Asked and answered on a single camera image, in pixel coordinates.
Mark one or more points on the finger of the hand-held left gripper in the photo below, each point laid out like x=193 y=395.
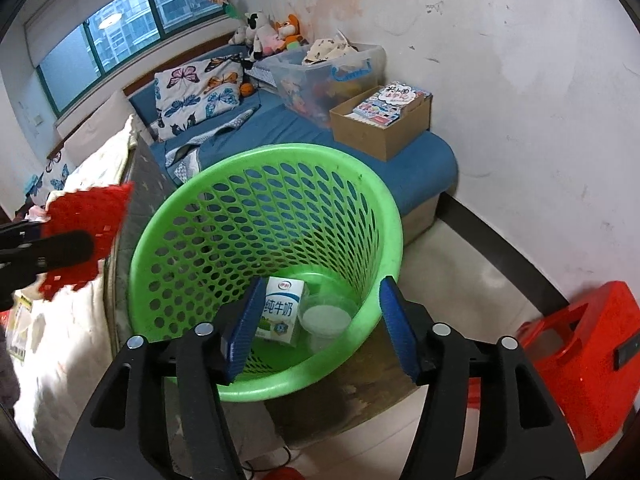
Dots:
x=20 y=230
x=60 y=251

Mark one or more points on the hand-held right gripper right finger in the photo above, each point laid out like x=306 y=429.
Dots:
x=398 y=332

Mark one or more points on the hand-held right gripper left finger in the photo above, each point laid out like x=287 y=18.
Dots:
x=245 y=332

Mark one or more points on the red plastic mesh net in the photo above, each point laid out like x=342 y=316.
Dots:
x=90 y=210

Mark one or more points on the green plastic basket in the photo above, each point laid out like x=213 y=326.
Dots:
x=300 y=151

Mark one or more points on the white milk carton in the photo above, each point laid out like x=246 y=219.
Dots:
x=282 y=310

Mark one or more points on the small butterfly print pillow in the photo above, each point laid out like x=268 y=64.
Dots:
x=55 y=175

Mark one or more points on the clear plastic cup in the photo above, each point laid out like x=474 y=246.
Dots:
x=325 y=321

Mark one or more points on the yellow printed paper bag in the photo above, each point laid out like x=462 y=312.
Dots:
x=20 y=330

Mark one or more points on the white quilted mattress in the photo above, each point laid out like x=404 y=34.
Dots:
x=65 y=360

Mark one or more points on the grey mattress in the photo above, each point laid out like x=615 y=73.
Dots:
x=150 y=185

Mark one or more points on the beige pillow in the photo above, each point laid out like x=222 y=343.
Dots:
x=100 y=121

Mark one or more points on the red round object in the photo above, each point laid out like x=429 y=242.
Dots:
x=282 y=475

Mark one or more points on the grey patterned blanket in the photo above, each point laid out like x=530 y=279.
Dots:
x=187 y=160

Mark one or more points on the brown cardboard box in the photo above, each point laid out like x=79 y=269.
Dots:
x=380 y=141

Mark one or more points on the red plastic stool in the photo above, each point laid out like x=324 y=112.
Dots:
x=590 y=370

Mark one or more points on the large butterfly print pillow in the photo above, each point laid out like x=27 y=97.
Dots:
x=195 y=95

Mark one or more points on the blue bed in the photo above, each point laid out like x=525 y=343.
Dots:
x=280 y=125

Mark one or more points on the white roller blind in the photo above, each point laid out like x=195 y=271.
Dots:
x=75 y=16

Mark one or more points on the stack of picture books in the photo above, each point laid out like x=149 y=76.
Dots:
x=392 y=101

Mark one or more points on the green framed window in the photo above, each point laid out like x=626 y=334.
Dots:
x=125 y=20

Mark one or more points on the small orange ball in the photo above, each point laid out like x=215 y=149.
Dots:
x=247 y=89

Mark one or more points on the clear plastic storage bin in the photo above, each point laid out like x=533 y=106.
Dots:
x=300 y=85

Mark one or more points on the pink plush toy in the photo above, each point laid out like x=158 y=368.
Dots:
x=273 y=44

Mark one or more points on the patterned cream cloth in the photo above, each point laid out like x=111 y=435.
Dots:
x=327 y=50

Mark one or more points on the cow plush toy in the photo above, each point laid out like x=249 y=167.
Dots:
x=257 y=27

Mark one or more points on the orange fox plush toy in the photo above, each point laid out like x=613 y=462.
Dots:
x=290 y=27

